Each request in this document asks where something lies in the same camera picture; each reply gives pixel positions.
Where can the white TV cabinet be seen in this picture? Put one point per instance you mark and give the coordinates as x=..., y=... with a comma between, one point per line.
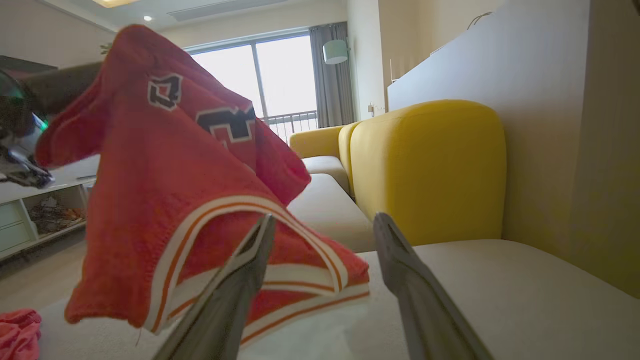
x=20, y=220

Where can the large yellow sofa backrest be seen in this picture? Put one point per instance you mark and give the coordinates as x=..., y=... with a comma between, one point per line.
x=430, y=170

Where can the large sofa seat cushion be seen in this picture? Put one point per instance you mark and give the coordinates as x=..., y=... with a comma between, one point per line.
x=525, y=310

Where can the green potted plant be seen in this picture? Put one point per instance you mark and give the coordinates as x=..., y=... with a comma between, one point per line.
x=105, y=48

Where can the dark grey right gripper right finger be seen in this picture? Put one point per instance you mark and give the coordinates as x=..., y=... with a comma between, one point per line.
x=425, y=310

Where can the clutter in cabinet shelf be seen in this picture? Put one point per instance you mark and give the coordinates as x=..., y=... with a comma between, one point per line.
x=52, y=215

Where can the grey curtain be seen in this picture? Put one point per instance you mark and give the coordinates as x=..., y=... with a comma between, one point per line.
x=332, y=90

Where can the white floor lamp shade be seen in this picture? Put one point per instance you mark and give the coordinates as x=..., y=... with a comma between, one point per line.
x=335, y=51

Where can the glass balcony door frame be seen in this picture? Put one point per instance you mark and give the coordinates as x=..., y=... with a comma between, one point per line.
x=256, y=75

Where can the balcony railing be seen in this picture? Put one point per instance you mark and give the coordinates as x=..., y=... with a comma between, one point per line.
x=295, y=122

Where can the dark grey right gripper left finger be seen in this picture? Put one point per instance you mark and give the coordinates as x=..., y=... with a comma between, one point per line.
x=225, y=305

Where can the adjoining sofa seat cushion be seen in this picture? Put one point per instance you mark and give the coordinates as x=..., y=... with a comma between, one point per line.
x=330, y=215

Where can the small yellow sofa backrest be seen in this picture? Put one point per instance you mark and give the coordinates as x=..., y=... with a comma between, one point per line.
x=317, y=140

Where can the red basketball jersey white sleeves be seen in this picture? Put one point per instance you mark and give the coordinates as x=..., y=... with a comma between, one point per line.
x=165, y=190

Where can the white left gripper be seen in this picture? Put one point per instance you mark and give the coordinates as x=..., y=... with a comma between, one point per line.
x=15, y=110

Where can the far sofa seat cushion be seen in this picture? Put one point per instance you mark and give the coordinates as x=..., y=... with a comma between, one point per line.
x=327, y=170

